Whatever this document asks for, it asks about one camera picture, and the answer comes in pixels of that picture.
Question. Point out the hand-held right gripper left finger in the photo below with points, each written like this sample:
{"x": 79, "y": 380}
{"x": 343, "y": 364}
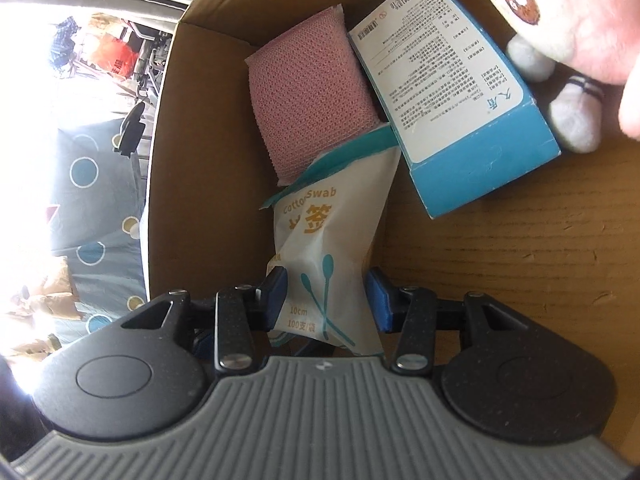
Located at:
{"x": 275, "y": 300}

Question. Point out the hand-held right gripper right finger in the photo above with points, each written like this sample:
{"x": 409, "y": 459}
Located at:
{"x": 377, "y": 300}

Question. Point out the white cotton swab packet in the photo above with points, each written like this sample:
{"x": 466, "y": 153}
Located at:
{"x": 330, "y": 220}

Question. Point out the brown cardboard box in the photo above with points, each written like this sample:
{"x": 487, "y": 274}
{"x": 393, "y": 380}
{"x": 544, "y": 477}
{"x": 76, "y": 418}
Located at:
{"x": 475, "y": 260}

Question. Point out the pink mesh sponge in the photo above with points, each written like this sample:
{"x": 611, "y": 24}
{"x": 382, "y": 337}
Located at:
{"x": 310, "y": 90}

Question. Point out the blue white carton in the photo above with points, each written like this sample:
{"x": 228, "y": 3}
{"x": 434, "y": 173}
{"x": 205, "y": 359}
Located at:
{"x": 440, "y": 85}

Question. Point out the pink plush toy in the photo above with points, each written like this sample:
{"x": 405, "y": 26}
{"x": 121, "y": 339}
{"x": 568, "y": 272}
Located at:
{"x": 575, "y": 25}

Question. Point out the dark blue dotted cloth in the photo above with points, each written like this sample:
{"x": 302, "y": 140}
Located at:
{"x": 100, "y": 200}

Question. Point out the black padded armrest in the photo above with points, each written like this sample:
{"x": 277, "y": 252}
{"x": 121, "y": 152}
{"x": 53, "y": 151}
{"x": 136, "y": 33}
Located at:
{"x": 131, "y": 127}

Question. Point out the crumpled beige paper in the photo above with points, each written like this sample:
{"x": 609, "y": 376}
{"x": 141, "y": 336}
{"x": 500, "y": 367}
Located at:
{"x": 45, "y": 300}

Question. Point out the orange plastic bag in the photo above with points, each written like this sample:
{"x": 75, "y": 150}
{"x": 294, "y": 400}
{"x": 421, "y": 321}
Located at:
{"x": 114, "y": 55}

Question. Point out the blue checked hanging garment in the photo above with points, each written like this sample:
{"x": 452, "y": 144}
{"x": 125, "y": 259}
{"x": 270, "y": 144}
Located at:
{"x": 67, "y": 40}

